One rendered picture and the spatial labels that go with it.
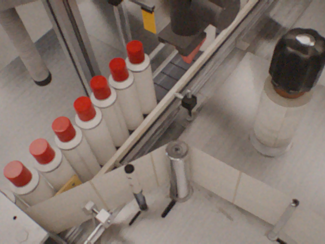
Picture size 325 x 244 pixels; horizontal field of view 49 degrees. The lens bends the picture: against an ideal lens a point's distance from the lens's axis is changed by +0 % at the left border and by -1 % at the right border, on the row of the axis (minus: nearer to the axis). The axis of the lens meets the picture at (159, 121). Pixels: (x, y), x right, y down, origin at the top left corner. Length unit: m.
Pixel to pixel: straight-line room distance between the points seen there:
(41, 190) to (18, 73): 0.52
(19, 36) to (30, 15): 2.07
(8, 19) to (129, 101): 0.28
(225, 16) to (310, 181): 0.39
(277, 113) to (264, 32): 0.47
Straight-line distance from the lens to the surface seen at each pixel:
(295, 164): 0.80
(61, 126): 0.62
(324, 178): 0.81
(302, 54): 0.57
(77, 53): 0.78
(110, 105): 0.68
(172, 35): 0.68
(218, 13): 0.57
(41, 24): 2.58
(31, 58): 0.65
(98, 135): 0.68
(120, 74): 0.68
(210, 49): 0.92
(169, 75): 0.91
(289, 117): 0.68
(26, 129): 0.98
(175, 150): 0.58
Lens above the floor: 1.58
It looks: 57 degrees down
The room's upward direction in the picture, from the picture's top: 9 degrees counter-clockwise
